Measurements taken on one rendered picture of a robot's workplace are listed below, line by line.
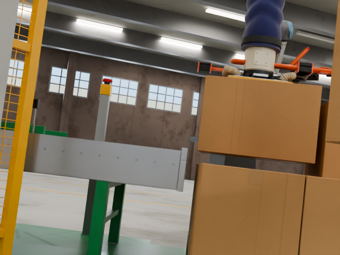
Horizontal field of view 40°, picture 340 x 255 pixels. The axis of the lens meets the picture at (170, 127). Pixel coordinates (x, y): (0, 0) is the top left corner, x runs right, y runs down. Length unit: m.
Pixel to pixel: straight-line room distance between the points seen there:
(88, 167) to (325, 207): 1.10
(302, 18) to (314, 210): 8.28
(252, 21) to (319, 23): 7.56
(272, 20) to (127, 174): 1.16
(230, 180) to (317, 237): 0.39
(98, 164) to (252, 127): 0.81
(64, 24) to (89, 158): 10.35
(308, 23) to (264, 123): 7.67
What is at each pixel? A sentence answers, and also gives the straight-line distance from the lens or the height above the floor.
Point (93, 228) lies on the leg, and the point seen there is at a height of 0.17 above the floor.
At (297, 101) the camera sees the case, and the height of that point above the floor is 0.92.
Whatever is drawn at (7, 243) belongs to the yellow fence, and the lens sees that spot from 2.34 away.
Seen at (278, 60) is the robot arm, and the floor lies 1.32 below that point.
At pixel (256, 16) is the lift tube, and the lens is 2.69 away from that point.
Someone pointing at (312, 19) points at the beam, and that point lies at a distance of 10.14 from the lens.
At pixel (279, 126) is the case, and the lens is 2.47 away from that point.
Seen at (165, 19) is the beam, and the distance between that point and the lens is 10.93.
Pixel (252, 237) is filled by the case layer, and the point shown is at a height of 0.29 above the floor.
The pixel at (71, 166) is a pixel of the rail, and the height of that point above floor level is 0.46.
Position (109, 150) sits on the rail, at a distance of 2.29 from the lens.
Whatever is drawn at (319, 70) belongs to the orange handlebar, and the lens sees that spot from 2.74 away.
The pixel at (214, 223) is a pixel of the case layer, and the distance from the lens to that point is 1.83.
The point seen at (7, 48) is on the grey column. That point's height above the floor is 0.87.
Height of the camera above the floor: 0.53
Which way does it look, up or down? 4 degrees up
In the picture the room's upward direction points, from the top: 7 degrees clockwise
